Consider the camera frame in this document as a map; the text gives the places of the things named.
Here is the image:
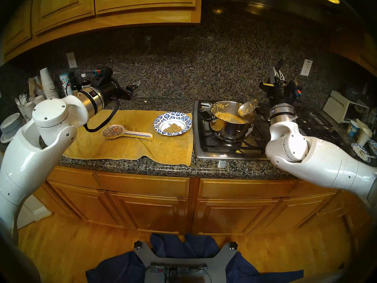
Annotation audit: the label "wooden wall cabinets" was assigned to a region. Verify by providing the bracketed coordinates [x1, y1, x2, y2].
[3, 0, 202, 62]

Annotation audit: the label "white double wall outlet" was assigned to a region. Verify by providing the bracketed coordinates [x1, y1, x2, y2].
[300, 59, 313, 77]

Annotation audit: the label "yellow ceramic spoon rest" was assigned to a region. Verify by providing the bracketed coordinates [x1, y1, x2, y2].
[102, 124, 154, 142]

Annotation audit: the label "white patterned canister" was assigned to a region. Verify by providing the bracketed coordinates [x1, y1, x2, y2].
[59, 73, 73, 96]

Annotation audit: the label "grey robot base frame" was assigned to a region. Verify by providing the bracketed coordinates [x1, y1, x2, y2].
[134, 241, 238, 283]

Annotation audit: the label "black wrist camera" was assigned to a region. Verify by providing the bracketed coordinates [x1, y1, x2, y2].
[92, 66, 114, 80]
[287, 79, 303, 98]

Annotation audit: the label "cooked oatmeal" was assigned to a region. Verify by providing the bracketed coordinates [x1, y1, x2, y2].
[216, 111, 246, 124]

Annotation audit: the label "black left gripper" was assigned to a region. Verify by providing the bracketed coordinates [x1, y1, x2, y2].
[102, 71, 141, 105]

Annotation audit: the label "steel gas cooktop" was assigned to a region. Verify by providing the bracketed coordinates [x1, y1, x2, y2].
[193, 99, 342, 161]

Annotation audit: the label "wooden base cabinets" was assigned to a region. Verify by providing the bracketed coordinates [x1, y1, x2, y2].
[21, 153, 377, 244]

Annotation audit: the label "yellow towel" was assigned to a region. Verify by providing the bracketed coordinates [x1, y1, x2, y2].
[63, 109, 193, 166]

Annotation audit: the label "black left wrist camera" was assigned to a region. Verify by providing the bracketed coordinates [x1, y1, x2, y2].
[92, 66, 114, 80]

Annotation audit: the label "paper cup with plastic forks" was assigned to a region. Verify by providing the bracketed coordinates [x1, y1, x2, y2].
[14, 94, 36, 120]

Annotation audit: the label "wooden corner cabinet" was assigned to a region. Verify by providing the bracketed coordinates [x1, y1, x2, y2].
[330, 29, 377, 76]

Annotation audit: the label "dark kettle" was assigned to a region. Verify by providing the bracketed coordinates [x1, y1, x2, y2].
[345, 85, 368, 101]

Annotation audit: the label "steel range hood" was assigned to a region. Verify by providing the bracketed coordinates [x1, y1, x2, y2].
[203, 0, 342, 20]

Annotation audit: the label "blue white paper bowl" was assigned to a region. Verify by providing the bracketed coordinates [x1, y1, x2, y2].
[153, 111, 192, 136]

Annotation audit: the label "metal spoon black handle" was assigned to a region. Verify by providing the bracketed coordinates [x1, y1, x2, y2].
[238, 58, 285, 117]

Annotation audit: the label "stack of white bowls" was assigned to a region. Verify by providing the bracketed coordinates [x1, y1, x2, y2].
[0, 113, 30, 144]

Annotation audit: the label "dark glass bottle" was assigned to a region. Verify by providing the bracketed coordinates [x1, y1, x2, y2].
[69, 72, 82, 92]

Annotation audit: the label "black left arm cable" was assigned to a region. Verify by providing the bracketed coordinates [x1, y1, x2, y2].
[84, 98, 120, 132]

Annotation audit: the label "white toaster oven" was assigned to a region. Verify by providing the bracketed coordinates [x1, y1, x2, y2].
[323, 90, 370, 124]

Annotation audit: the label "wooden chopsticks bundle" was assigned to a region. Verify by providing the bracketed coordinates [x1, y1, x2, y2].
[28, 76, 43, 98]

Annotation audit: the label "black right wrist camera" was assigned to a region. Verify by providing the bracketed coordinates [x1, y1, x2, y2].
[287, 79, 303, 98]

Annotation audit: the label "stainless steel pot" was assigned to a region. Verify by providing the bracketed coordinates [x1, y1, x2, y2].
[200, 101, 257, 143]

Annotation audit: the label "stack of white paper cups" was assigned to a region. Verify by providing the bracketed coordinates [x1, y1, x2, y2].
[40, 68, 60, 99]

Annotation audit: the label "blue white paper cup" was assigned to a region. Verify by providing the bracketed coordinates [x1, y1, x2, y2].
[348, 120, 361, 138]

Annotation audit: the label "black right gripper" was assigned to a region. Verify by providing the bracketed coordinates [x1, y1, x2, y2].
[259, 67, 292, 107]

